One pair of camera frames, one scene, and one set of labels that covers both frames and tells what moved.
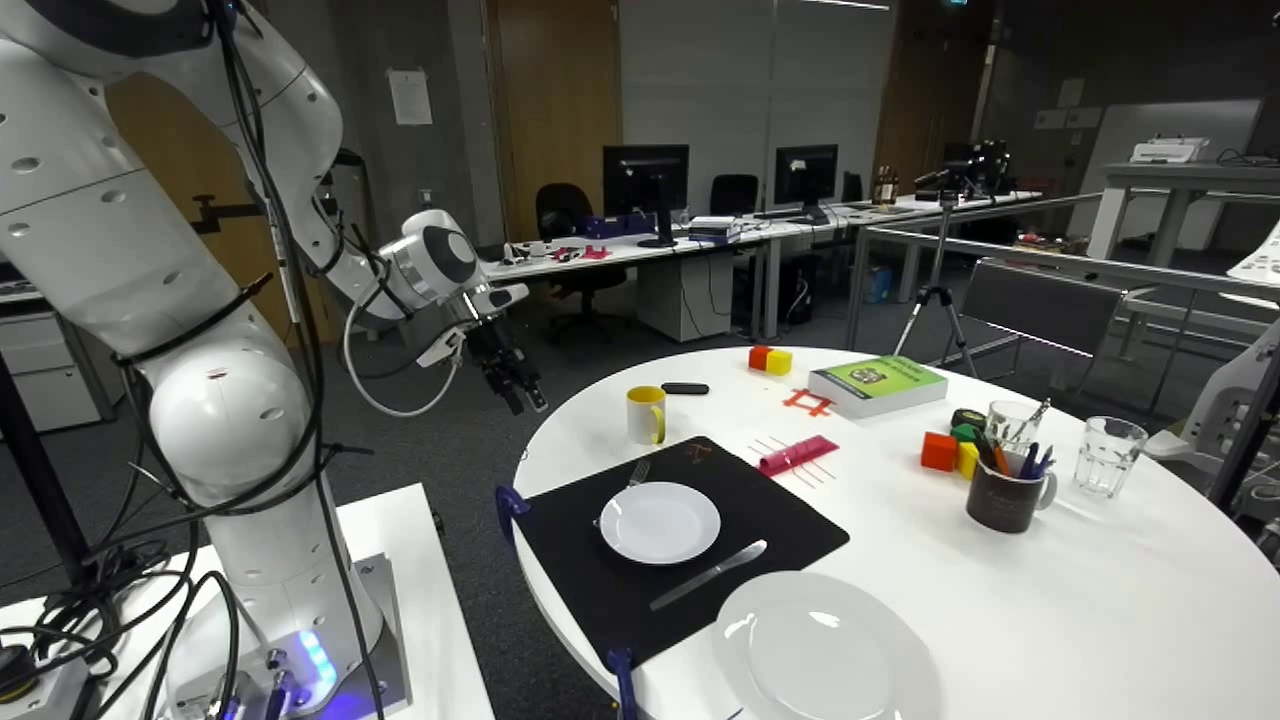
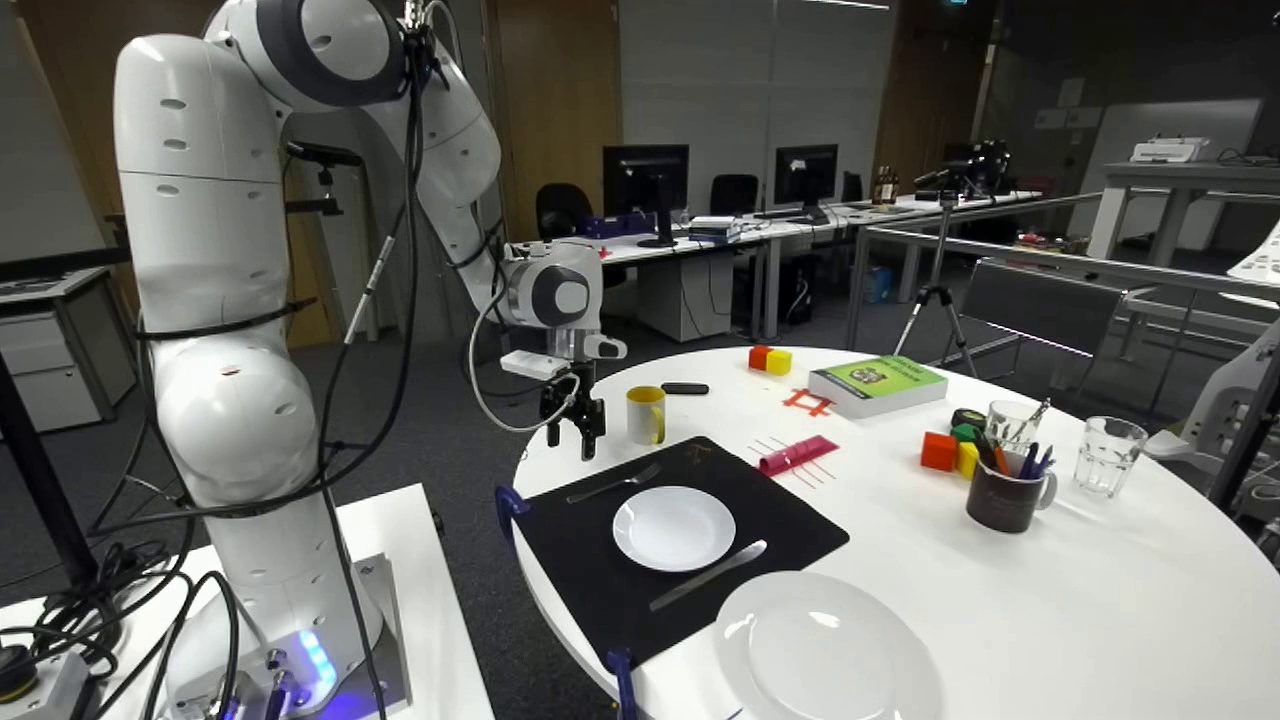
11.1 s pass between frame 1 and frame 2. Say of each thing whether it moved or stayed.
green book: stayed
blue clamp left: stayed
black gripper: moved
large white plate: stayed
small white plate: moved
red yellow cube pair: stayed
